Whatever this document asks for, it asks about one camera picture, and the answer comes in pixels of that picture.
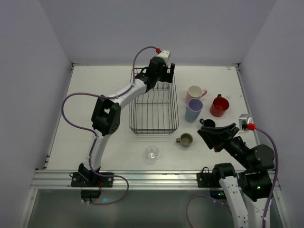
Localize dark blue mug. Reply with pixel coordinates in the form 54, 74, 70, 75
199, 118, 216, 128

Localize red mug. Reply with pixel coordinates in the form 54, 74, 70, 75
209, 94, 230, 117

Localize beige mug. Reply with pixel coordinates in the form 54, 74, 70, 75
176, 133, 193, 147

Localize pink mug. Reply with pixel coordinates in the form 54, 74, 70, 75
186, 85, 208, 103

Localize light blue cup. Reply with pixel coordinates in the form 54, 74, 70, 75
185, 107, 201, 123

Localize lavender cup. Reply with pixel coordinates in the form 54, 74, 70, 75
186, 98, 203, 114

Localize clear glass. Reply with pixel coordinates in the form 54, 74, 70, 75
145, 146, 159, 160

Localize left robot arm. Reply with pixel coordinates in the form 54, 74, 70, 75
78, 50, 175, 182

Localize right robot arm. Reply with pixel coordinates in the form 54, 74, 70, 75
197, 122, 277, 228

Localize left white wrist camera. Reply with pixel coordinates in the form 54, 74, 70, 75
157, 50, 171, 62

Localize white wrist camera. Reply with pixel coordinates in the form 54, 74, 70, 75
235, 114, 256, 137
157, 50, 171, 62

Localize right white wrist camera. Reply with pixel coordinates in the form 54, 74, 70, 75
235, 114, 256, 137

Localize wire dish rack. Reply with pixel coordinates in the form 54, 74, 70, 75
129, 79, 179, 135

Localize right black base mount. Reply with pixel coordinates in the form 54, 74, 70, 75
196, 166, 220, 188

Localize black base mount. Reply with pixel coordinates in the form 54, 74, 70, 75
196, 166, 220, 188
69, 171, 113, 188

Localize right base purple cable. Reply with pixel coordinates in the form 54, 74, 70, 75
185, 194, 236, 228

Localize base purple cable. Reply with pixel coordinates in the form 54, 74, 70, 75
185, 194, 236, 228
80, 175, 129, 205

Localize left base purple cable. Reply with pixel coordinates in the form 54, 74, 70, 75
80, 175, 129, 205

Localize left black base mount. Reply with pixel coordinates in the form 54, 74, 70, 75
69, 171, 113, 188

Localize aluminium mounting rail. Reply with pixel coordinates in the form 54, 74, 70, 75
32, 170, 281, 190

